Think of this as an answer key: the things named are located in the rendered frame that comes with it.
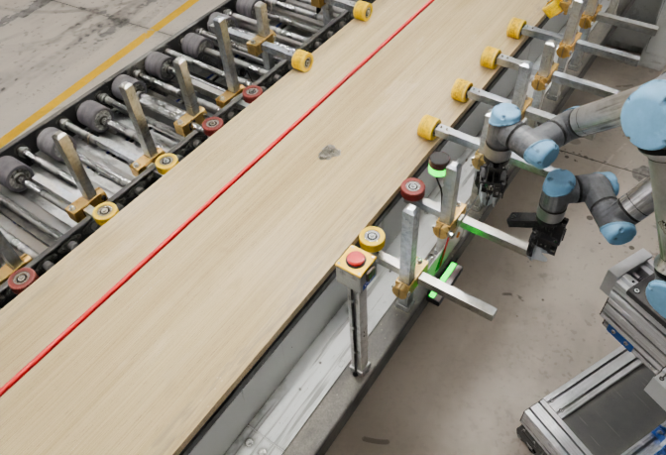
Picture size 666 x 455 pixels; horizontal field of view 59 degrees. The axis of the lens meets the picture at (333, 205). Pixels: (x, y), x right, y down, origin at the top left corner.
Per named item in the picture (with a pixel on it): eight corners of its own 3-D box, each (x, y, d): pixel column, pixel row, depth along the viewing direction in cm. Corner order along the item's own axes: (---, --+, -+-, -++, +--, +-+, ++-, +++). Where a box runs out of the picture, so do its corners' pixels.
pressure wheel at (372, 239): (381, 245, 193) (381, 222, 184) (388, 265, 187) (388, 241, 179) (357, 251, 192) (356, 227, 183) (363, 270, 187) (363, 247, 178)
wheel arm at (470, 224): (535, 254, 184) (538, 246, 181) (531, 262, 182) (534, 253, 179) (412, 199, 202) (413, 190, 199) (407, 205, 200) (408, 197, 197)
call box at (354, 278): (377, 276, 142) (377, 256, 137) (361, 296, 139) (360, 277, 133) (352, 263, 145) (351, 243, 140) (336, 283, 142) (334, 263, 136)
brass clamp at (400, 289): (429, 272, 185) (430, 262, 181) (407, 302, 178) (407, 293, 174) (411, 263, 188) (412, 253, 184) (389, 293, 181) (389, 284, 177)
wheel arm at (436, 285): (496, 315, 173) (498, 307, 170) (491, 323, 171) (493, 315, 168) (370, 251, 192) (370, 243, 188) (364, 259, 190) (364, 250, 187)
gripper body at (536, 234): (553, 258, 173) (562, 231, 164) (524, 246, 176) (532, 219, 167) (563, 241, 177) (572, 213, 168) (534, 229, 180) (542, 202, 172)
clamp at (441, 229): (465, 214, 197) (467, 204, 193) (446, 241, 189) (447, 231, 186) (449, 208, 199) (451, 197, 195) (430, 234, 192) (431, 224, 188)
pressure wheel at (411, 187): (427, 205, 203) (429, 181, 195) (415, 220, 199) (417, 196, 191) (406, 196, 207) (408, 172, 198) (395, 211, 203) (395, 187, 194)
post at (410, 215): (412, 306, 190) (420, 205, 155) (406, 314, 188) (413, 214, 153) (402, 301, 192) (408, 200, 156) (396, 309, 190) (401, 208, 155)
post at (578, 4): (557, 100, 257) (586, -4, 222) (554, 104, 255) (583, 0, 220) (549, 97, 258) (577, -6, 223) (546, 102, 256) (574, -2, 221)
